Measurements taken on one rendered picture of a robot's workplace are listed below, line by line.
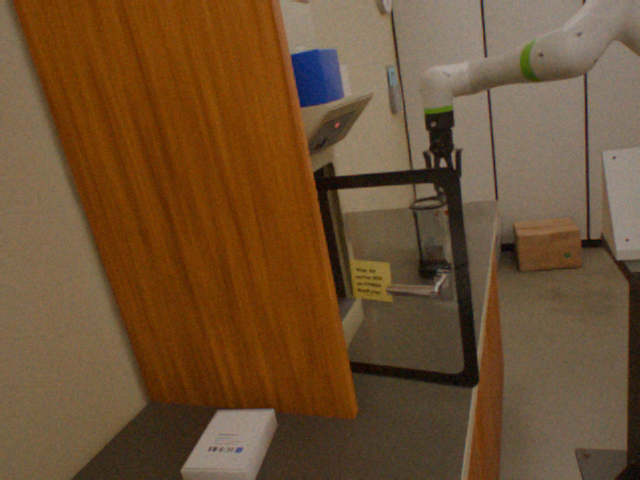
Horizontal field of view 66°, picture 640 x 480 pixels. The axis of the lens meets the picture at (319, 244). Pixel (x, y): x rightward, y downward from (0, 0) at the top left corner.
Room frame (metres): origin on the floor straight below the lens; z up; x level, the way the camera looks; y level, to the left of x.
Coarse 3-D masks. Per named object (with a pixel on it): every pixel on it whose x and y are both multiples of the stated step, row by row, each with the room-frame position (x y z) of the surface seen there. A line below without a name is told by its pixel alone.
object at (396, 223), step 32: (320, 192) 0.86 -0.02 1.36; (352, 192) 0.83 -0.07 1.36; (384, 192) 0.80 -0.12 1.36; (416, 192) 0.77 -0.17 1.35; (448, 192) 0.74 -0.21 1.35; (352, 224) 0.83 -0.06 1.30; (384, 224) 0.80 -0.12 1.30; (416, 224) 0.77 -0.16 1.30; (448, 224) 0.75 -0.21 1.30; (352, 256) 0.84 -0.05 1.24; (384, 256) 0.81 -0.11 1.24; (416, 256) 0.78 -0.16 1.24; (448, 256) 0.75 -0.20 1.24; (352, 288) 0.85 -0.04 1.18; (448, 288) 0.75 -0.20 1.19; (352, 320) 0.85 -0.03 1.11; (384, 320) 0.82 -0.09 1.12; (416, 320) 0.78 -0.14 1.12; (448, 320) 0.75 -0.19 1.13; (352, 352) 0.86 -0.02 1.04; (384, 352) 0.82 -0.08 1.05; (416, 352) 0.79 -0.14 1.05; (448, 352) 0.76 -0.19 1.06; (448, 384) 0.76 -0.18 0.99
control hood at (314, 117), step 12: (348, 96) 1.00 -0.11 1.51; (360, 96) 1.03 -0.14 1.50; (372, 96) 1.14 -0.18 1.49; (300, 108) 0.88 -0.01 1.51; (312, 108) 0.86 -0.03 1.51; (324, 108) 0.85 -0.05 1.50; (336, 108) 0.90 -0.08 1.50; (348, 108) 0.99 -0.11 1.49; (360, 108) 1.10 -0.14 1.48; (312, 120) 0.86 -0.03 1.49; (324, 120) 0.88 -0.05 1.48; (312, 132) 0.87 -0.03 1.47
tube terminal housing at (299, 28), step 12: (288, 0) 1.08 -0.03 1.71; (288, 12) 1.07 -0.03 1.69; (300, 12) 1.13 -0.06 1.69; (288, 24) 1.06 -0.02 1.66; (300, 24) 1.12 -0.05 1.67; (312, 24) 1.18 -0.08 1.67; (288, 36) 1.05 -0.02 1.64; (300, 36) 1.11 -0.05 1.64; (312, 36) 1.17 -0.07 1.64; (312, 48) 1.16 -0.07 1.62; (312, 156) 1.05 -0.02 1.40; (324, 156) 1.12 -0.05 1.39; (336, 156) 1.18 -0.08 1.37; (312, 168) 1.04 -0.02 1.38; (324, 168) 1.18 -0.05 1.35; (336, 168) 1.17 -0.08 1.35
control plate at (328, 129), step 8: (352, 112) 1.05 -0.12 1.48; (336, 120) 0.96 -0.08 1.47; (328, 128) 0.94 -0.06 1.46; (336, 128) 1.01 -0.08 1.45; (320, 136) 0.93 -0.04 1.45; (328, 136) 0.99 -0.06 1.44; (312, 144) 0.91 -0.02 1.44; (320, 144) 0.97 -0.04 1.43; (328, 144) 1.04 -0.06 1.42; (312, 152) 0.96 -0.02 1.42
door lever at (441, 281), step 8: (440, 280) 0.75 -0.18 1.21; (448, 280) 0.75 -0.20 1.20; (392, 288) 0.75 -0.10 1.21; (400, 288) 0.74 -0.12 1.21; (408, 288) 0.74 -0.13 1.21; (416, 288) 0.73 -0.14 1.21; (424, 288) 0.72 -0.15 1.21; (432, 288) 0.72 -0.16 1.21; (440, 288) 0.73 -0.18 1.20; (416, 296) 0.73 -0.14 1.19; (424, 296) 0.72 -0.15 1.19; (432, 296) 0.71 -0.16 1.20
